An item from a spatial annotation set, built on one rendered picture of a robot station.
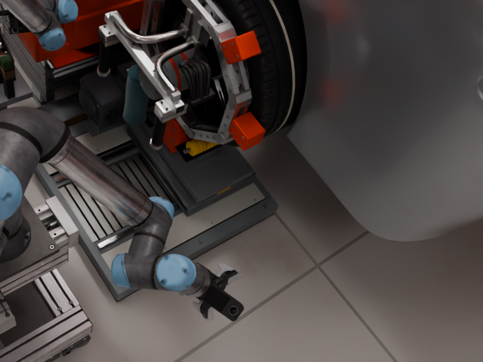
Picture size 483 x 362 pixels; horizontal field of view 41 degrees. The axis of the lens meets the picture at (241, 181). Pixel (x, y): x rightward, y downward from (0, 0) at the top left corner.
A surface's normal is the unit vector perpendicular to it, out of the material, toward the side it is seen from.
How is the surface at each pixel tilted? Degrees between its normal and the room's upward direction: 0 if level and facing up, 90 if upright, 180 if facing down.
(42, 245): 0
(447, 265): 0
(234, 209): 0
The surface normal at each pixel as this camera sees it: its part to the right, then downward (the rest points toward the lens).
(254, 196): 0.22, -0.52
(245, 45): 0.51, 0.00
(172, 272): -0.27, -0.30
